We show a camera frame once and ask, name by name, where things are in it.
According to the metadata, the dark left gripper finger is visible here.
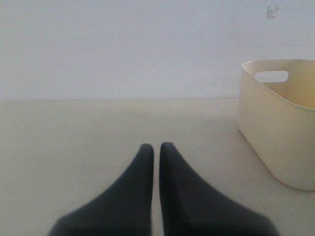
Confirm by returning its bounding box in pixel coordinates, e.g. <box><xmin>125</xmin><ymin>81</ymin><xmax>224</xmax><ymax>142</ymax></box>
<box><xmin>48</xmin><ymin>144</ymin><xmax>154</xmax><ymax>236</ymax></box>

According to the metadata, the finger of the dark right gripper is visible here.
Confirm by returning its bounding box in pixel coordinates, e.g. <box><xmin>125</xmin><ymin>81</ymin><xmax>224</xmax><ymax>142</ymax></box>
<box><xmin>159</xmin><ymin>142</ymin><xmax>279</xmax><ymax>236</ymax></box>

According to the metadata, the small cream plastic bin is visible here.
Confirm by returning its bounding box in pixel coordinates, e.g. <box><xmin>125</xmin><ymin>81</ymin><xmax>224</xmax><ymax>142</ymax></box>
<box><xmin>238</xmin><ymin>59</ymin><xmax>315</xmax><ymax>191</ymax></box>

